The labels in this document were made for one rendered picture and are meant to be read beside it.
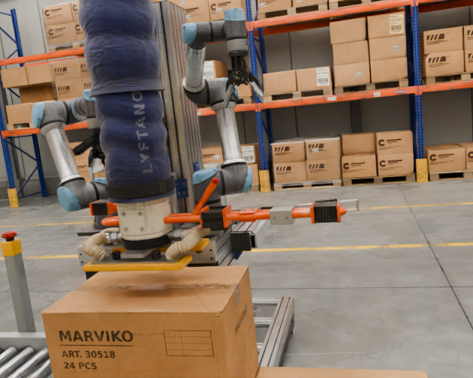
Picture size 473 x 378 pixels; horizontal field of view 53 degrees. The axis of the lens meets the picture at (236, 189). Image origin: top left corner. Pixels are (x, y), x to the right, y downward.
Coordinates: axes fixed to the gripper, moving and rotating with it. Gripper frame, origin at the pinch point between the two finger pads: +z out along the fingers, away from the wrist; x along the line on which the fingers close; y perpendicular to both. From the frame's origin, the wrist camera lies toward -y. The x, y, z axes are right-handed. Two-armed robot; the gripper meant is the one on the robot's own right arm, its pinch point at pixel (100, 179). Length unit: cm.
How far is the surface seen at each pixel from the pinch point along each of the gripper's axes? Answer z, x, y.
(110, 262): 21.8, -38.7, 22.1
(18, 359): 75, -8, -48
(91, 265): 22.4, -40.4, 16.3
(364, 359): 129, 97, 95
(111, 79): -34, -37, 31
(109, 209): 11.6, -4.1, 4.1
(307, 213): 11, -29, 84
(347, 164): 92, 689, 75
